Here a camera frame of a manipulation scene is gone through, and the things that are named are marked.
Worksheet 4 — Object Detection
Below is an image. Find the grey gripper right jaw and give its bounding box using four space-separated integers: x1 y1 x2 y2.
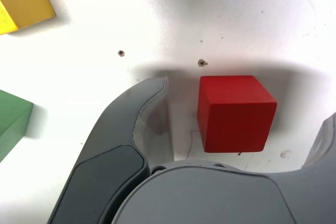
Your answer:
112 113 336 224

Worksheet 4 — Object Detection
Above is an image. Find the green cube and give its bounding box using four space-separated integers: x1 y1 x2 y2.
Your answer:
0 89 34 163

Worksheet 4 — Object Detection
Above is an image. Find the red cube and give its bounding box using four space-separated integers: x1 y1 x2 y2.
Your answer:
197 75 278 154

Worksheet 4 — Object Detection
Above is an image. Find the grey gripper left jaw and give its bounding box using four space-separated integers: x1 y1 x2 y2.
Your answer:
49 76 174 224

